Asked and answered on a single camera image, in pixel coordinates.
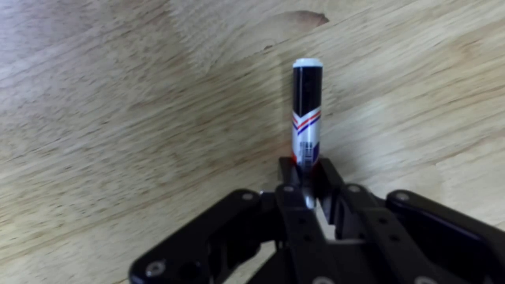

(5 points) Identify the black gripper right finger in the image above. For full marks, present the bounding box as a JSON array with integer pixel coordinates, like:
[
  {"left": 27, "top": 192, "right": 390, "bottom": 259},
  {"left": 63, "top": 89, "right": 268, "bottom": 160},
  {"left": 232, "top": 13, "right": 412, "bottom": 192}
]
[{"left": 309, "top": 157, "right": 505, "bottom": 284}]

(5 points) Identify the black white marker pen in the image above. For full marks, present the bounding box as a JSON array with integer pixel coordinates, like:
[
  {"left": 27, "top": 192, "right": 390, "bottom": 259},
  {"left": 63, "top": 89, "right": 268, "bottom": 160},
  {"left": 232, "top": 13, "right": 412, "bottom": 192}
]
[{"left": 290, "top": 57, "right": 325, "bottom": 212}]

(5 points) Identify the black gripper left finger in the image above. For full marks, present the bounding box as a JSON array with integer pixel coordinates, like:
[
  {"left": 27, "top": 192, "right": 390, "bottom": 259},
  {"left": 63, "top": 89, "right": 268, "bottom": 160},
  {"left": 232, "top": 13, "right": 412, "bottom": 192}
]
[{"left": 128, "top": 157, "right": 338, "bottom": 284}]

